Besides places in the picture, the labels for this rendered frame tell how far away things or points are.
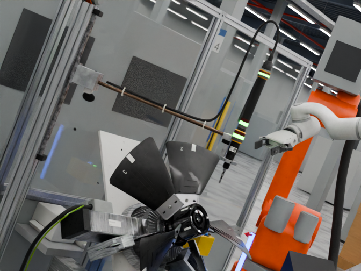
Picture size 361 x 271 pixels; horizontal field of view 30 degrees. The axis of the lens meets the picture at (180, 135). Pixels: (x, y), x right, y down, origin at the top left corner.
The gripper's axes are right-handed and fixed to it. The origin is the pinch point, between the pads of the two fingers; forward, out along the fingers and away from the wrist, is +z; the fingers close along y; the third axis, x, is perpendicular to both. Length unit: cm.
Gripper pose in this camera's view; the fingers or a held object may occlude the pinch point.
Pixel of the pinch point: (265, 148)
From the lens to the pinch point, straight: 267.5
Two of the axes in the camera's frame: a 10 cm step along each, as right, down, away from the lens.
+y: -6.9, -2.8, 6.7
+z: -7.2, 3.0, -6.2
